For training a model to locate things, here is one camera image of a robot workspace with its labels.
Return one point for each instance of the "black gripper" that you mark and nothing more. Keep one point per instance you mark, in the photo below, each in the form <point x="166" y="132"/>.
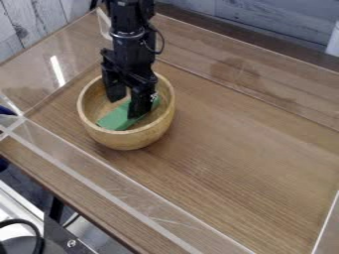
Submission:
<point x="127" y="67"/>

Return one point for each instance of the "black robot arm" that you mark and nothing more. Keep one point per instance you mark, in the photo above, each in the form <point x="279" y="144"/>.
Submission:
<point x="130" y="15"/>

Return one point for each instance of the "brown wooden bowl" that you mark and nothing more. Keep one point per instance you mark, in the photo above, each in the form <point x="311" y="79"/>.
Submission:
<point x="146" y="131"/>

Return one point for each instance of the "black metal bracket with screw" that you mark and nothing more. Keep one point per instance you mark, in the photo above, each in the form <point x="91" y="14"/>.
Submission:
<point x="60" y="242"/>

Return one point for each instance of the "black table leg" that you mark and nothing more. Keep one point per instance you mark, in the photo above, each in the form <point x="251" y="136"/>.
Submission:
<point x="56" y="210"/>

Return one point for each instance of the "clear acrylic corner bracket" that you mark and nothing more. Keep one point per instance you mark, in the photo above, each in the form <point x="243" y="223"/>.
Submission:
<point x="104" y="24"/>

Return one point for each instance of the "clear acrylic tray wall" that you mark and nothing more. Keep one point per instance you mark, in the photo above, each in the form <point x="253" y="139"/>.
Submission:
<point x="242" y="178"/>

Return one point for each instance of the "green rectangular block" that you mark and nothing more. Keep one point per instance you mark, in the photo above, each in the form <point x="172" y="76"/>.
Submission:
<point x="115" y="120"/>

